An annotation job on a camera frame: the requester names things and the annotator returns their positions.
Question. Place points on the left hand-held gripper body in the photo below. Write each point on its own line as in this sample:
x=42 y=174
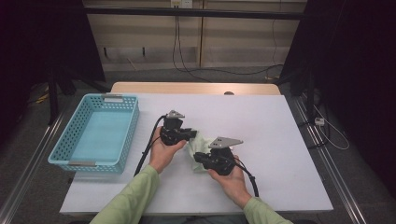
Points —
x=172 y=133

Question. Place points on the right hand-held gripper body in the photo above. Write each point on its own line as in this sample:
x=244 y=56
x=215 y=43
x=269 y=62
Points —
x=222 y=160

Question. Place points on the light green baby garment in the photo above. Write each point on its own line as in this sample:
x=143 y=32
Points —
x=199 y=144

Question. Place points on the light blue perforated plastic basket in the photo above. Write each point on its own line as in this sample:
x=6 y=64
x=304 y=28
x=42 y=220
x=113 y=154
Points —
x=99 y=133

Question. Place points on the person's left hand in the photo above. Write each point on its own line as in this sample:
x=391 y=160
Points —
x=162 y=155

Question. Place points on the person's right hand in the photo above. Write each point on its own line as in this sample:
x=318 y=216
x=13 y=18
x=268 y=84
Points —
x=233 y=185

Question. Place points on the wooden table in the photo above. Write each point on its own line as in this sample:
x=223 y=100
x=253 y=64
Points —
x=186 y=88

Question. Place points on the dark round table grommet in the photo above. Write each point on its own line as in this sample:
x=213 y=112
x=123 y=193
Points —
x=229 y=93

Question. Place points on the white power plug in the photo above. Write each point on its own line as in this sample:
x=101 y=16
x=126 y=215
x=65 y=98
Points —
x=319 y=121

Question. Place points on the black horizontal bar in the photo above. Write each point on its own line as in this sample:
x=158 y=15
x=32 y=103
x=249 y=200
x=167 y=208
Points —
x=186 y=13

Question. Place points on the black metal stand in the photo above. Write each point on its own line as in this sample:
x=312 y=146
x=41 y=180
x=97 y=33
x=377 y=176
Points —
x=53 y=99

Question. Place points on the black curtain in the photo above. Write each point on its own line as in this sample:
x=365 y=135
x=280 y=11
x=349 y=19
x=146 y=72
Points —
x=37 y=37
x=358 y=62

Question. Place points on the black wall bracket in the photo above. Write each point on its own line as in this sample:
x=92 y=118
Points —
x=144 y=51
x=106 y=52

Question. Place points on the metal floor rail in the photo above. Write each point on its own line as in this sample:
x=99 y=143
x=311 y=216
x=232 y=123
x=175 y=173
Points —
x=28 y=174
x=330 y=168

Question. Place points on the white wall socket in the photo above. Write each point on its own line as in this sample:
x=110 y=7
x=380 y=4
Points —
x=182 y=3

